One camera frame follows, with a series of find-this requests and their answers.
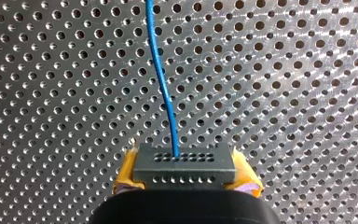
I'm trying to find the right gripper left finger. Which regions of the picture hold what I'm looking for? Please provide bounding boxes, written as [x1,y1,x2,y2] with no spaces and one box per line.
[112,138,146,196]

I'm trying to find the blue cable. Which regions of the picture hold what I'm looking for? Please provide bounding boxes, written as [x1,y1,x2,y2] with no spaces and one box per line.
[132,0,237,191]

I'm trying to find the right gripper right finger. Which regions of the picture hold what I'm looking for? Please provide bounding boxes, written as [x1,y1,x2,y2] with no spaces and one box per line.
[223,147,265,198]

